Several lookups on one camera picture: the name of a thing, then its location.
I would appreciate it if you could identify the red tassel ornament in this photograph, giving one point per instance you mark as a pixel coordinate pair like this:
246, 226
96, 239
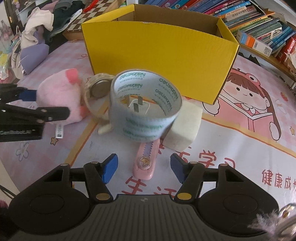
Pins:
92, 5

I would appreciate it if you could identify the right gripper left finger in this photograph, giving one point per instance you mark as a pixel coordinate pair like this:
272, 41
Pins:
98, 175

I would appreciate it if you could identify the pink utility knife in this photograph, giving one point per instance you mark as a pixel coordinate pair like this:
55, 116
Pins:
145, 161

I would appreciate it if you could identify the blue white medicine box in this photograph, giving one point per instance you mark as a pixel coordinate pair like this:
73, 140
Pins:
253, 43

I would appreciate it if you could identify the white sponge block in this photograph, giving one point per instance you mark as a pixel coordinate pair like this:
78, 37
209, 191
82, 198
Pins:
184, 129

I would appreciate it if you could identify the row of leaning books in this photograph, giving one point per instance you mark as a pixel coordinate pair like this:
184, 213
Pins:
245, 16

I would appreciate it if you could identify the wooden chess board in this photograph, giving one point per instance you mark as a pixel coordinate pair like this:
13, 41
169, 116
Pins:
74, 31

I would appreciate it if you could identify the beige patterned tape roll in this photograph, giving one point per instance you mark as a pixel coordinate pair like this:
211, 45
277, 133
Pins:
97, 87

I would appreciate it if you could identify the yellow cardboard box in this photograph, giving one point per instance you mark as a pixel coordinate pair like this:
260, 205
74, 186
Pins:
194, 51

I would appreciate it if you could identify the clear printed tape roll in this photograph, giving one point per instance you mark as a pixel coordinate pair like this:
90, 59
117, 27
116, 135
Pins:
164, 97

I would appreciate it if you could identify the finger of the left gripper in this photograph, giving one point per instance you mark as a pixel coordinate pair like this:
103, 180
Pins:
11, 92
11, 114

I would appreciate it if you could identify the pile of clothes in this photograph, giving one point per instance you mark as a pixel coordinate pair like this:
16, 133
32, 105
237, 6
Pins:
43, 23

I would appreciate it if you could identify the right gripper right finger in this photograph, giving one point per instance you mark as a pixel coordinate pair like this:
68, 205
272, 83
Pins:
190, 175

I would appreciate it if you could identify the white power adapter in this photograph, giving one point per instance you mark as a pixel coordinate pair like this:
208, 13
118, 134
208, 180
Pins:
136, 104

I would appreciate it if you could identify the pink plush toy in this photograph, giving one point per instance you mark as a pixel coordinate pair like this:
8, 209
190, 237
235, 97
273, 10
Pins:
63, 89

